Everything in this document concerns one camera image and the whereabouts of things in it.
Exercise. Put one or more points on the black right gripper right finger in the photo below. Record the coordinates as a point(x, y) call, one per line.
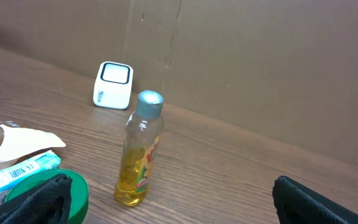
point(297, 204)

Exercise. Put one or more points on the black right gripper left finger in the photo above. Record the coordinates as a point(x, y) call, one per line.
point(48, 202)

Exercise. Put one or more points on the green lid jar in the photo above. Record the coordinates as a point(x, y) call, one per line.
point(79, 192)

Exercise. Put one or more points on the small teal tissue pack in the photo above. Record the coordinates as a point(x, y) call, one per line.
point(13, 175)

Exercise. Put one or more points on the brown white snack pouch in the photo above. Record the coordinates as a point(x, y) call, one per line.
point(17, 141)

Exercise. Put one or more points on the yellow liquid bottle grey cap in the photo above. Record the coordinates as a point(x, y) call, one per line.
point(142, 135)

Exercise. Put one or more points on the white barcode scanner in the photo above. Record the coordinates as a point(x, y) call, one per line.
point(113, 85)

